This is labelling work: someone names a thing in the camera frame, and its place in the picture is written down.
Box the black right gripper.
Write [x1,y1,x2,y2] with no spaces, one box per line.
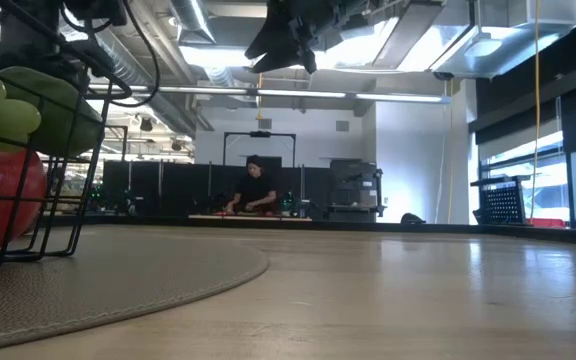
[245,0,369,75]

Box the green grape bunch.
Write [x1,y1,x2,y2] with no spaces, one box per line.
[0,67,43,151]

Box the dark green avocado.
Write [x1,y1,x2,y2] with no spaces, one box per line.
[0,65,104,159]

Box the long ceiling light tube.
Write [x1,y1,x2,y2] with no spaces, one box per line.
[157,84,452,105]

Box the person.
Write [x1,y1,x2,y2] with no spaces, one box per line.
[225,154,279,215]

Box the black equipment cabinet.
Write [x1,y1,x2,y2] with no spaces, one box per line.
[328,158,384,224]

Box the background wooden table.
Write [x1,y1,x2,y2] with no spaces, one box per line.
[187,213,313,222]

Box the round grey placemat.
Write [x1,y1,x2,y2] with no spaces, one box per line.
[0,227,271,355]

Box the black perforated cart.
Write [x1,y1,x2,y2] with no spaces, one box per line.
[470,174,532,225]

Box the red box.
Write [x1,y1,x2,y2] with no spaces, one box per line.
[525,217,569,229]

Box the black background rig frame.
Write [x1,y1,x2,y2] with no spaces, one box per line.
[102,123,129,162]
[222,130,298,169]

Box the black wire basket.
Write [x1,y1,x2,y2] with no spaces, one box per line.
[0,0,134,266]

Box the black partition wall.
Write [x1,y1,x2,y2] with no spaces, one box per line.
[102,159,334,221]

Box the silver air duct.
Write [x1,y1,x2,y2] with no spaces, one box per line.
[372,0,576,80]

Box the black metal table frame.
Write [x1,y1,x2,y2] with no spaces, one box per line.
[42,214,576,247]

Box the yellow hanging cord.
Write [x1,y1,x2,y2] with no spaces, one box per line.
[530,0,543,219]

